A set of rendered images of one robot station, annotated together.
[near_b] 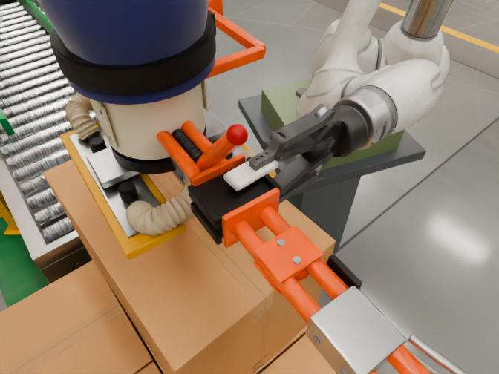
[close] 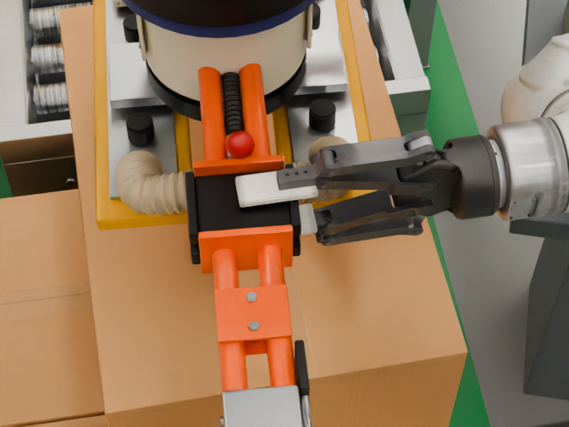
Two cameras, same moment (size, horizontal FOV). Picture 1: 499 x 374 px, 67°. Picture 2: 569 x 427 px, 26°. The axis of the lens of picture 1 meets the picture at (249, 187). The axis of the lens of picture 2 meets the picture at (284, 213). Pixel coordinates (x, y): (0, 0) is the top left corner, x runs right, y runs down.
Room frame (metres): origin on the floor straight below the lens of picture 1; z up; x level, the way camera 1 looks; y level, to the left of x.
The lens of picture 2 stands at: (-0.21, -0.32, 2.14)
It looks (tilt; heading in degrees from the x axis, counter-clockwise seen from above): 55 degrees down; 29
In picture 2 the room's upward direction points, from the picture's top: straight up
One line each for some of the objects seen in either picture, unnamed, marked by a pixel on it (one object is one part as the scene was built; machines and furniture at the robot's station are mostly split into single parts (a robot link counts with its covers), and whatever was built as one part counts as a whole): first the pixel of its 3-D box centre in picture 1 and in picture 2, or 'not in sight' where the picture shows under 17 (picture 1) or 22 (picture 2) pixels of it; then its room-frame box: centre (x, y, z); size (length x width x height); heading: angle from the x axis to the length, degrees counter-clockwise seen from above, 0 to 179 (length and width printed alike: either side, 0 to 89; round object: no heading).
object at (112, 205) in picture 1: (113, 172); (139, 85); (0.47, 0.24, 1.12); 0.34 x 0.10 x 0.05; 35
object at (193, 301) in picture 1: (188, 251); (247, 252); (0.55, 0.16, 0.74); 0.60 x 0.40 x 0.40; 40
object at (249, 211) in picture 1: (235, 199); (242, 213); (0.32, 0.02, 1.23); 0.10 x 0.08 x 0.06; 125
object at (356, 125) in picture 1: (329, 138); (443, 181); (0.44, -0.12, 1.23); 0.09 x 0.07 x 0.08; 129
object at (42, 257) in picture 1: (137, 208); (216, 119); (0.83, 0.39, 0.58); 0.70 x 0.03 x 0.06; 128
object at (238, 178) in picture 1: (251, 171); (276, 186); (0.34, 0.00, 1.26); 0.07 x 0.03 x 0.01; 129
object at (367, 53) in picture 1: (342, 57); not in sight; (1.09, -0.29, 1.01); 0.18 x 0.16 x 0.22; 83
